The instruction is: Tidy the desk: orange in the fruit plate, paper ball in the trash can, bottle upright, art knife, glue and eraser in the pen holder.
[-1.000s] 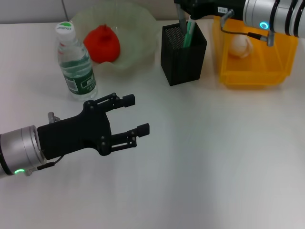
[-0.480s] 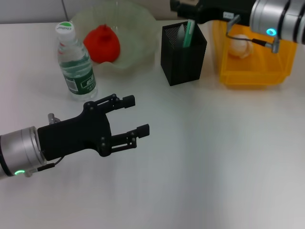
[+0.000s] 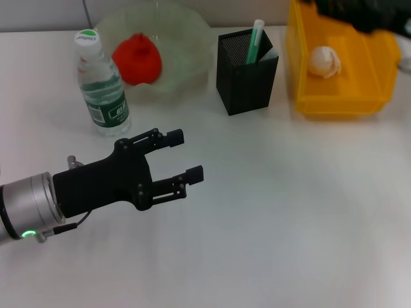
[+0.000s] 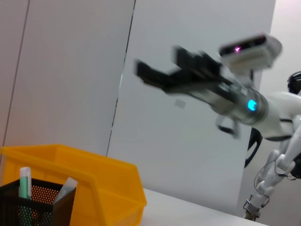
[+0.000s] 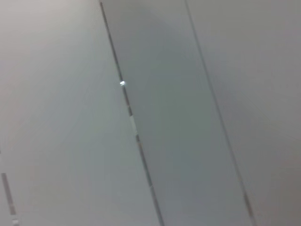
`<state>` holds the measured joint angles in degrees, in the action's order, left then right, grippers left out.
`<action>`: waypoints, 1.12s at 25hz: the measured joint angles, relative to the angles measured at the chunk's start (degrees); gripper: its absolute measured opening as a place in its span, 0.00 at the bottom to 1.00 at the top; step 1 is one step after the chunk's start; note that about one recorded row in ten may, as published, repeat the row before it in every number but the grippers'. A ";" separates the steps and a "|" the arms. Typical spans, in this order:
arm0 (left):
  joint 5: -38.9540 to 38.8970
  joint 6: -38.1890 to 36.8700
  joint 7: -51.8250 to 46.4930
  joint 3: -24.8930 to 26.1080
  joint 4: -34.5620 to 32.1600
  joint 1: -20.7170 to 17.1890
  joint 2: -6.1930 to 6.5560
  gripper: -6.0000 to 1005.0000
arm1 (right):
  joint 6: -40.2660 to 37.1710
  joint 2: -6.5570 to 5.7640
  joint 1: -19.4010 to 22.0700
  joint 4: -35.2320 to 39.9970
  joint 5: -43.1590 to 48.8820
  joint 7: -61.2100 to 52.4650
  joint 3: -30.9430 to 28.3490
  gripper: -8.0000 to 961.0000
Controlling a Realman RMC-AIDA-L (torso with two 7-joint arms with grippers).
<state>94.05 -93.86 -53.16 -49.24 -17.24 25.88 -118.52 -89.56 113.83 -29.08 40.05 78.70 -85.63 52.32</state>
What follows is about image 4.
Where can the white humanoid robot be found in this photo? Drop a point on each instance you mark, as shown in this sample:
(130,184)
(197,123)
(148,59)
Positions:
(282,160)

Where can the yellow plastic storage bin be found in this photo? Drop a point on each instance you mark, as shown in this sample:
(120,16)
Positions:
(98,179)

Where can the black mesh pen holder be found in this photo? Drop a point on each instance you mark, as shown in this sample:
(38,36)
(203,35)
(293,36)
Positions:
(47,209)

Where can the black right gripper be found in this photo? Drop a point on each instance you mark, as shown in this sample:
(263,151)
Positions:
(202,80)

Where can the grey marker pen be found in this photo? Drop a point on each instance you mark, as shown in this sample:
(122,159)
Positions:
(64,191)

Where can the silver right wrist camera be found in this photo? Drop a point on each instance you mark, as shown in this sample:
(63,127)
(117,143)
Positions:
(249,54)

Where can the green toothbrush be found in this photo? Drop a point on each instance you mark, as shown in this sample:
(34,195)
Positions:
(25,183)

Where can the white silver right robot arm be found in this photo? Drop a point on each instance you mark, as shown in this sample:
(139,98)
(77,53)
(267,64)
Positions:
(263,110)

